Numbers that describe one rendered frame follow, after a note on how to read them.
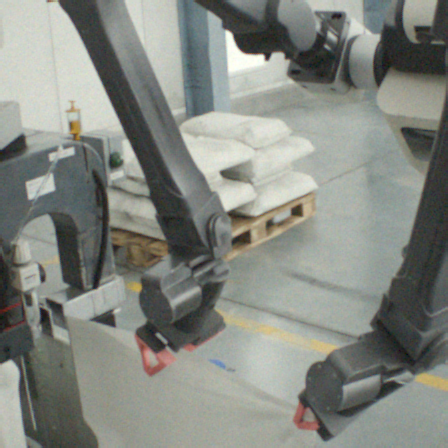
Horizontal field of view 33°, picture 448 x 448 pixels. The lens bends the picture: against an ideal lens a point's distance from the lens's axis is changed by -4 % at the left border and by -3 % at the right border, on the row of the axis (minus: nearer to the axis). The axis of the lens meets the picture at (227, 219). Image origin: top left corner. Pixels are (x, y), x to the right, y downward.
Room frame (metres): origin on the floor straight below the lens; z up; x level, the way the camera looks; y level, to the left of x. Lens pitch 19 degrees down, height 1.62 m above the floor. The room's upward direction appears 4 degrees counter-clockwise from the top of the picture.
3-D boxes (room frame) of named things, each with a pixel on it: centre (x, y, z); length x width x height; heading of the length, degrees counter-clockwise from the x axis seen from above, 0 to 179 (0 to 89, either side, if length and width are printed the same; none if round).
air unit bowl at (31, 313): (1.13, 0.33, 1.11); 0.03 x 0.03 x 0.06
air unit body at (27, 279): (1.13, 0.33, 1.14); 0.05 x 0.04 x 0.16; 138
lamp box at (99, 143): (1.36, 0.22, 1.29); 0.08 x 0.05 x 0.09; 48
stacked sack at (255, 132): (4.74, -0.07, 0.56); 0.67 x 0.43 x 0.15; 48
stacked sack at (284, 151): (4.58, -0.21, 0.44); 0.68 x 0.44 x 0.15; 138
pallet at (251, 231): (4.48, 0.14, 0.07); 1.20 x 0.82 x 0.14; 140
